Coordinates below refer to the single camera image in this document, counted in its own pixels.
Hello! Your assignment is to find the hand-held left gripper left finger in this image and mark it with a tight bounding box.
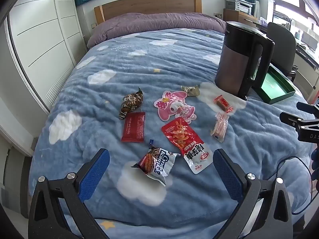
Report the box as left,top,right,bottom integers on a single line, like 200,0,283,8
28,148,110,239

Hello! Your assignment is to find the silver and blue snack packet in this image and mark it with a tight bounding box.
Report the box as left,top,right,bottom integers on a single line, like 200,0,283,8
131,140,180,187

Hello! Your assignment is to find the dark red packet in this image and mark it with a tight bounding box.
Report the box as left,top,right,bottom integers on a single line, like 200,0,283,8
121,112,146,143

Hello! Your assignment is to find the black and bronze electric kettle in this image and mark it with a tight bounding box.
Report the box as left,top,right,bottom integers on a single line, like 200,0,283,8
215,21,276,101

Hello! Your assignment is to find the blue cloud print blanket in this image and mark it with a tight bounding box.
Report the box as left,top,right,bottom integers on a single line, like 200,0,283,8
29,27,314,239

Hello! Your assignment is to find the clear pink candy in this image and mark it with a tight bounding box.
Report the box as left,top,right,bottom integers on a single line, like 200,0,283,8
210,113,230,143

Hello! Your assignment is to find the white desk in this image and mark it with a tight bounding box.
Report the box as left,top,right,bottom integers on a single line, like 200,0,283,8
259,17,319,72

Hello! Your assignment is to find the large red and white packet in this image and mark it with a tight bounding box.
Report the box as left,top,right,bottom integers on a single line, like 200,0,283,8
161,117,213,175

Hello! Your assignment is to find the brown chocolate snack packet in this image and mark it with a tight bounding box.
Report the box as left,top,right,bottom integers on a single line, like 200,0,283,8
118,87,144,120

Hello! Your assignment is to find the green tray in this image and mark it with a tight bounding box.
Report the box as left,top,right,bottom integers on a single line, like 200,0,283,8
250,65,296,104

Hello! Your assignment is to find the black cable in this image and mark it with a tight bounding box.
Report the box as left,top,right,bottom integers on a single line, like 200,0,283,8
275,156,314,216

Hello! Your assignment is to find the white wardrobe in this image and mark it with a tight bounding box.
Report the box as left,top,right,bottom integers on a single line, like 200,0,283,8
5,0,86,110

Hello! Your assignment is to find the small red candy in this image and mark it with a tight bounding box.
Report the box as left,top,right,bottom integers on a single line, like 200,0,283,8
213,95,234,113

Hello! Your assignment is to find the grey printer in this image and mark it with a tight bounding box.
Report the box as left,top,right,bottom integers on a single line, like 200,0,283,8
225,0,256,14

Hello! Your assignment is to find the pink cartoon shaped packet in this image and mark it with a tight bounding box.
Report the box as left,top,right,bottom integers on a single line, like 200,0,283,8
154,90,196,124

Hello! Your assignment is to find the dark grey chair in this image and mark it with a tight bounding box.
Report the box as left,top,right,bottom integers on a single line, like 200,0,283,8
268,22,298,82

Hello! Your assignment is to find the wooden drawer cabinet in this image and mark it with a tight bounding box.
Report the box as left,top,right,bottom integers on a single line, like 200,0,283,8
223,8,260,28

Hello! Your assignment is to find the purple pillow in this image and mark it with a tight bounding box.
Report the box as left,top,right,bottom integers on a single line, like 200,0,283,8
86,12,227,49

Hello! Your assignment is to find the wooden headboard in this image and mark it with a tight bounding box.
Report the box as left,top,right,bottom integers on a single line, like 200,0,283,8
94,0,202,22

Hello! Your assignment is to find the small olive candy packet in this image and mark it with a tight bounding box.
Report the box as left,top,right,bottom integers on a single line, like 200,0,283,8
181,85,200,97

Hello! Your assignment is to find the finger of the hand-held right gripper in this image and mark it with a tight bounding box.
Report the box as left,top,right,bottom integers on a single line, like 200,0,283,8
279,112,319,131
296,102,319,115

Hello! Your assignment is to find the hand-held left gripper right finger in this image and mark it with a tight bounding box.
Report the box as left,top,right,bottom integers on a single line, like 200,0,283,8
213,148,293,239

